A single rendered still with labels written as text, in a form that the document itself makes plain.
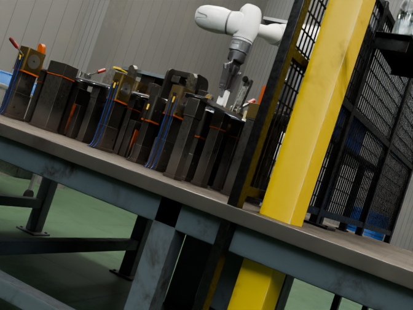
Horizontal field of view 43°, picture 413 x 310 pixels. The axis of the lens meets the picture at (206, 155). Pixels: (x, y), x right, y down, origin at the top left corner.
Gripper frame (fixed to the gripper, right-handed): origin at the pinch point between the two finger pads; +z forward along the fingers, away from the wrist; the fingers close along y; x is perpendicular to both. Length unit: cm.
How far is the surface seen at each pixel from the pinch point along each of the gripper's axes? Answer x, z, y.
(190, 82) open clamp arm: -5.5, -0.1, 17.8
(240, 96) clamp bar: -1.0, -4.8, -14.9
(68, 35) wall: -357, -61, -204
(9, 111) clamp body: -102, 35, 23
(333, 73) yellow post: 66, -5, 53
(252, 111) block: 25.4, 4.9, 16.9
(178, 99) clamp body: -3.4, 8.6, 24.7
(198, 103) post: 17.3, 10.3, 40.5
